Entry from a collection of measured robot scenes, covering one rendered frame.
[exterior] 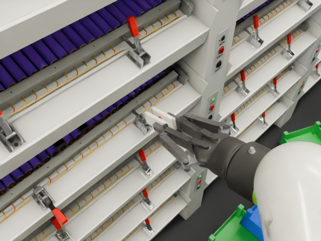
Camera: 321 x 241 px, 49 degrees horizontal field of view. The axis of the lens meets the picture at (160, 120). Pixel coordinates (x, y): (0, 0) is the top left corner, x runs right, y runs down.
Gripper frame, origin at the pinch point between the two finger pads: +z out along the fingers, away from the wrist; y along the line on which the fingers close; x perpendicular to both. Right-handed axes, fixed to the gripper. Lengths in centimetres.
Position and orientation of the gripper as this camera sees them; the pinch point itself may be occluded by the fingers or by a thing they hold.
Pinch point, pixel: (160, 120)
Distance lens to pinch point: 74.1
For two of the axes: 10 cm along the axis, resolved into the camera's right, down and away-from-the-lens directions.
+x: -1.8, -7.6, -6.3
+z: -6.8, -3.7, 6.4
